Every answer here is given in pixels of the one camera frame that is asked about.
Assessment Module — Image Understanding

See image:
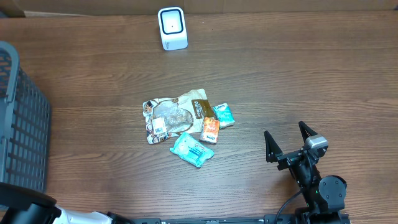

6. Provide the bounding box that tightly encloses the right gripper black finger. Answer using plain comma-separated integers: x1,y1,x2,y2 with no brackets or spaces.
264,131,283,162
298,121,318,142

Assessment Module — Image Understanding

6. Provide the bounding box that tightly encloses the small teal tissue pack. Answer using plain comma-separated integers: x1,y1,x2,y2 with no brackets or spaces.
213,103,235,129

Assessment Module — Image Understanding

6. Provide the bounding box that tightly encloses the orange tissue pack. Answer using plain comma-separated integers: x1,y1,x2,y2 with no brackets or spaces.
200,117,220,144

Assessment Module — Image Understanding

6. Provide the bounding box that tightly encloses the teal wet wipes pack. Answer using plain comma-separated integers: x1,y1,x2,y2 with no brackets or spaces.
170,133,214,168

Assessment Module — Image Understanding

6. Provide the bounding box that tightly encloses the beige brown snack pouch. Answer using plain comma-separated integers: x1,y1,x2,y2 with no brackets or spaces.
142,89,215,144

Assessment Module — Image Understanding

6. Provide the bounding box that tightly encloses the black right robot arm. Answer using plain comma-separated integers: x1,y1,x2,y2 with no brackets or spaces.
264,121,351,224

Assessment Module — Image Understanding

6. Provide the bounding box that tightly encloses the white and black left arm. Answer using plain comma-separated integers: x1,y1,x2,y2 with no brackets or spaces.
1,182,132,224

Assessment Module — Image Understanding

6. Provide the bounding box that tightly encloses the white barcode scanner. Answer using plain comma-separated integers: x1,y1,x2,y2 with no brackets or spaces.
157,7,188,51

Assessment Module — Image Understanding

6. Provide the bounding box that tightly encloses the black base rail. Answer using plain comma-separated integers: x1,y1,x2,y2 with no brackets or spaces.
132,213,351,224

